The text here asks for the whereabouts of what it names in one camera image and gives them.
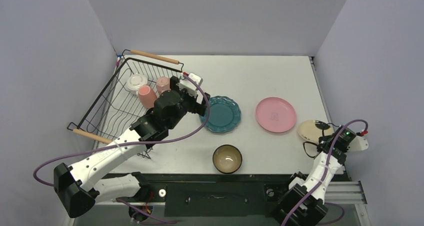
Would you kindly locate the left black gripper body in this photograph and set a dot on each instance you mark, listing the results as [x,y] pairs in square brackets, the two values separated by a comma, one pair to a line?
[188,103]

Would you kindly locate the light pink mug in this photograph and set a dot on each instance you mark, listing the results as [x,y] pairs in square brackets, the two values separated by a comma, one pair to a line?
[162,85]

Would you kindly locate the dark pink mug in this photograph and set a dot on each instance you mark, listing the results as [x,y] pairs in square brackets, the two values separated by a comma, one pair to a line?
[147,96]

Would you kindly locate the white cup with black rim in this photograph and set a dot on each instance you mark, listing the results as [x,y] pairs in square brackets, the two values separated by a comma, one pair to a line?
[135,81]

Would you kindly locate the pink plastic plate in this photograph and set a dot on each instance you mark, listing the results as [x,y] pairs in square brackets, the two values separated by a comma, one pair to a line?
[275,115]

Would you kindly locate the cream and black small plate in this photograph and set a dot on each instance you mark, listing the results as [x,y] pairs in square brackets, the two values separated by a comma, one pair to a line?
[313,130]

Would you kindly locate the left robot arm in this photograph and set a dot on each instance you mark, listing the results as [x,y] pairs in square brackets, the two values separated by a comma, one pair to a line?
[81,185]

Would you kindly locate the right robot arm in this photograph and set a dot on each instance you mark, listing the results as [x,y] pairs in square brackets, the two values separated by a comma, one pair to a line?
[318,178]

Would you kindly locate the teal scalloped ceramic plate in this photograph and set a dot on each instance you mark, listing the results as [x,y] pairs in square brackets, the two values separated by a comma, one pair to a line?
[225,115]

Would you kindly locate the black bowl cream inside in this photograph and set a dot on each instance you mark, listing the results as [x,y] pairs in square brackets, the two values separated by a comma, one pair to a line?
[227,159]

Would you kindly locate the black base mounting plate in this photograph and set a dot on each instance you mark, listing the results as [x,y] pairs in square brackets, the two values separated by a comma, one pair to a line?
[271,195]

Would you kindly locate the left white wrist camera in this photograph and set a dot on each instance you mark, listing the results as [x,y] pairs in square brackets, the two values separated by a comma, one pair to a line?
[190,82]

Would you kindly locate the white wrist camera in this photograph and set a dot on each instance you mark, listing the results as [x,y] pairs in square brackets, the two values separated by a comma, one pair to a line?
[190,82]
[359,143]

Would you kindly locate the black wire dish rack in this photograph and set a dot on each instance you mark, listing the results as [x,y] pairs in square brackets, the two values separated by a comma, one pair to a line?
[117,107]

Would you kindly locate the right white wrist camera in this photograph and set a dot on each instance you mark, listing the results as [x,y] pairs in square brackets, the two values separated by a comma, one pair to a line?
[359,143]

